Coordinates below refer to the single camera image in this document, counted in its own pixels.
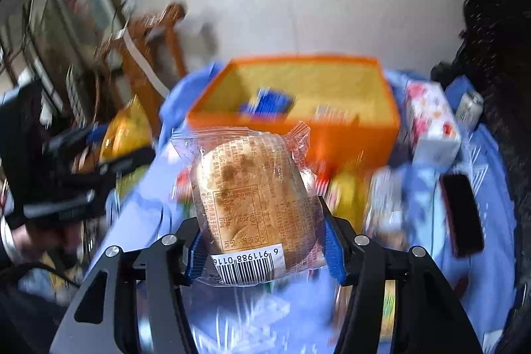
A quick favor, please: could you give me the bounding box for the orange storage box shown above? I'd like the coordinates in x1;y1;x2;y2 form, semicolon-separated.
185;54;402;176

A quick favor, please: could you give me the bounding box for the black phone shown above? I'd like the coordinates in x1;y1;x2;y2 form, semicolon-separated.
440;173;485;258

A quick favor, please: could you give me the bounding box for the dark carved wooden furniture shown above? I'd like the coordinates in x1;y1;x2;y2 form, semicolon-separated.
431;0;531;354

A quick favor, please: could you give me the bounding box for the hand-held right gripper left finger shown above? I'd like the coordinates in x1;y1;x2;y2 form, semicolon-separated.
50;217;204;354

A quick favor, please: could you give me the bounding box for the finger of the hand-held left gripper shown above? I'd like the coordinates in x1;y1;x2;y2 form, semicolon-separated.
75;146;156;193
43;125;109;166

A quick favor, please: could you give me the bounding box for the orange yellow snack bag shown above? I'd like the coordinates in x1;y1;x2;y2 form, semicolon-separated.
100;97;154;166

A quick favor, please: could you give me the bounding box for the bread bun packet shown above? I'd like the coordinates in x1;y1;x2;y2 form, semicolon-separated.
170;121;330;288

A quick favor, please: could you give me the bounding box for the silver drink can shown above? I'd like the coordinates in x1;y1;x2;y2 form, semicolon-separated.
454;92;484;126

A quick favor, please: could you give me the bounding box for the blue snack packet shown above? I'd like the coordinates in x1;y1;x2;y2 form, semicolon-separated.
238;88;295;116

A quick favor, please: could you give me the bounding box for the blue printed bed sheet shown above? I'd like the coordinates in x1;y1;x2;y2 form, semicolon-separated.
104;61;519;354

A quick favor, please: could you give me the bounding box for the black cable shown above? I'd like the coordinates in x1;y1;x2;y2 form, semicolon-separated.
0;260;81;290

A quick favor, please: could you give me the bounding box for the floral tissue pack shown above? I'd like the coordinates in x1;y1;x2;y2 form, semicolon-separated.
404;82;462;168

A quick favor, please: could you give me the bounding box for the wooden chair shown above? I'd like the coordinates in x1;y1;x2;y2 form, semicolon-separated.
93;1;187;131

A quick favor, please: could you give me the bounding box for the white snack packet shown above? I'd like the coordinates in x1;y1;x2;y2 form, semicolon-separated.
365;167;409;247

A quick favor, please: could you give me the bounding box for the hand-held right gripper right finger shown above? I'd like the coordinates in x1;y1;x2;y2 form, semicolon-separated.
317;196;484;354

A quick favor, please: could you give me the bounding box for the yellow snack packet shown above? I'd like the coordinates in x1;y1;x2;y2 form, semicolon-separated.
328;169;370;222

